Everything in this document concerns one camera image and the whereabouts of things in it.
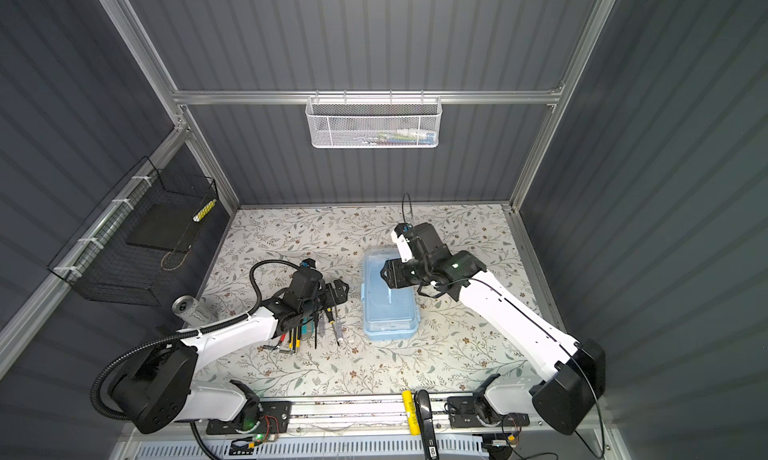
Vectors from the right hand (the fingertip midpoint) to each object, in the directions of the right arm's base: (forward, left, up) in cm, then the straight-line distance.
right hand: (392, 273), depth 75 cm
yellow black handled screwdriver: (-2, +20, -21) cm, 28 cm away
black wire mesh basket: (+2, +64, +9) cm, 64 cm away
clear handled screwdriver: (-7, +17, -21) cm, 27 cm away
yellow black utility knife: (-10, +29, -19) cm, 36 cm away
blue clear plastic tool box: (-1, +1, -21) cm, 21 cm away
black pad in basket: (+10, +58, +8) cm, 60 cm away
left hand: (+3, +16, -14) cm, 22 cm away
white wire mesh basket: (+75, +8, -1) cm, 75 cm away
